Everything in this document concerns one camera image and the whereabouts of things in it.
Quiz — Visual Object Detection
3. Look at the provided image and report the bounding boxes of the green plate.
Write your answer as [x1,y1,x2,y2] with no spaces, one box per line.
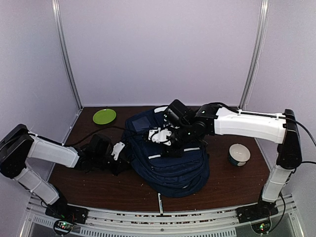
[92,109,117,125]

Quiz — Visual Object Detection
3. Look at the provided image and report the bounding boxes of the white teal bowl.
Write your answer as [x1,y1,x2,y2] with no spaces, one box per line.
[228,144,250,167]

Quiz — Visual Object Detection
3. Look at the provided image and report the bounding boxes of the black capped marker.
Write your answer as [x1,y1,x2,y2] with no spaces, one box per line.
[158,193,163,216]

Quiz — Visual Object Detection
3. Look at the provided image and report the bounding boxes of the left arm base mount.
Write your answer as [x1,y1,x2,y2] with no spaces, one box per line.
[45,205,88,236]

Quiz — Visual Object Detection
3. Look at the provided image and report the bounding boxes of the right aluminium frame post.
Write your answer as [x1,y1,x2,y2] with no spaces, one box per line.
[238,0,270,109]

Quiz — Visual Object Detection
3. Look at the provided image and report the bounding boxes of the left aluminium frame post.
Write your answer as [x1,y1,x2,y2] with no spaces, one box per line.
[51,0,83,110]

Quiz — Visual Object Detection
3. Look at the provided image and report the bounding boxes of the aluminium front rail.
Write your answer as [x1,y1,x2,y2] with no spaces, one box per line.
[17,195,306,237]

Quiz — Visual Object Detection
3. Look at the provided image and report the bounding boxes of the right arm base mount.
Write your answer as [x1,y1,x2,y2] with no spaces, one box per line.
[236,203,278,235]

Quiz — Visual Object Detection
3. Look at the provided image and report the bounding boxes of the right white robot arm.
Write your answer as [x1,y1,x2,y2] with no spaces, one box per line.
[155,99,302,218]

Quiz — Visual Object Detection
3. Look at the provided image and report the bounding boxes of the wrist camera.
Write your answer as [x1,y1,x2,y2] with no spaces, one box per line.
[142,127,173,146]
[111,142,125,161]

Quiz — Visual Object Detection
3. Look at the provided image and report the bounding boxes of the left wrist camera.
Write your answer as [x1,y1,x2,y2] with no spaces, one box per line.
[111,142,125,161]

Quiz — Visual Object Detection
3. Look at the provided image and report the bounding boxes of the aluminium frame post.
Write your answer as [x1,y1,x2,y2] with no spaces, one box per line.
[51,0,83,110]
[238,0,270,109]

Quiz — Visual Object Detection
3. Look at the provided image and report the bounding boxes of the navy blue backpack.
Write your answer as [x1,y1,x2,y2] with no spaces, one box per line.
[122,107,210,198]

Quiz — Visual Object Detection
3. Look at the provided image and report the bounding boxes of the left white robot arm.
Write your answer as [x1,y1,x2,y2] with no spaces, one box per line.
[0,124,129,219]

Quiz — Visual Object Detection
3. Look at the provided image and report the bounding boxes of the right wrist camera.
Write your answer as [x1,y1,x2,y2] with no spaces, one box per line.
[142,127,173,146]

